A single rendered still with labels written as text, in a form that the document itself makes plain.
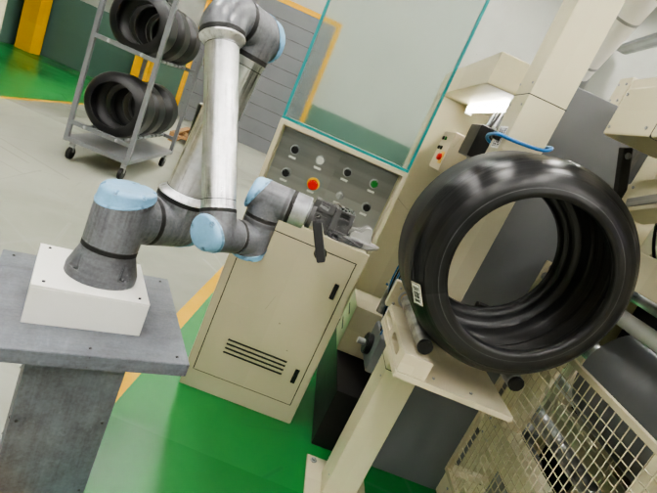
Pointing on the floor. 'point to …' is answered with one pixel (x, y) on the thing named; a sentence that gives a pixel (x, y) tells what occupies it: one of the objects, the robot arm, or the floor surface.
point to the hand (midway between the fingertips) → (372, 248)
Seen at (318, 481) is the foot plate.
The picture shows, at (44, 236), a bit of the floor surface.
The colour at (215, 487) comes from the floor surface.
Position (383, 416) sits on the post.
